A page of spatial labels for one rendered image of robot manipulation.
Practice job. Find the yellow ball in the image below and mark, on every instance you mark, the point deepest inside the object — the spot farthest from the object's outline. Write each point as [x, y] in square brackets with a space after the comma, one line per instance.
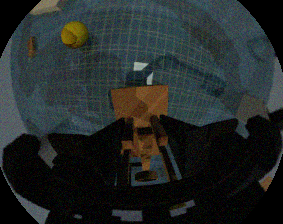
[75, 34]

